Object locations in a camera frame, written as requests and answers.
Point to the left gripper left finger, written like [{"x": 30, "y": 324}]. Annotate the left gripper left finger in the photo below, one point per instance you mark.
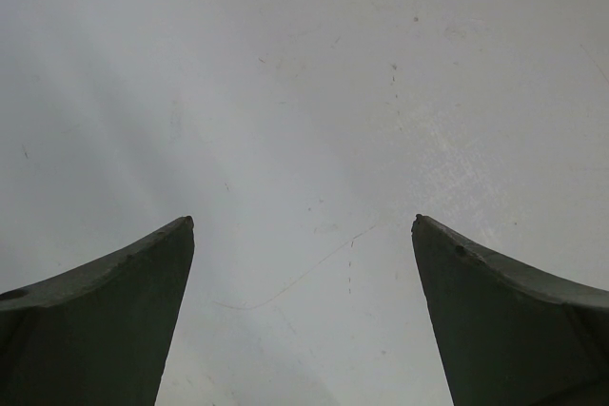
[{"x": 100, "y": 333}]

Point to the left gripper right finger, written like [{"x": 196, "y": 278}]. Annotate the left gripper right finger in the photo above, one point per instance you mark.
[{"x": 507, "y": 332}]

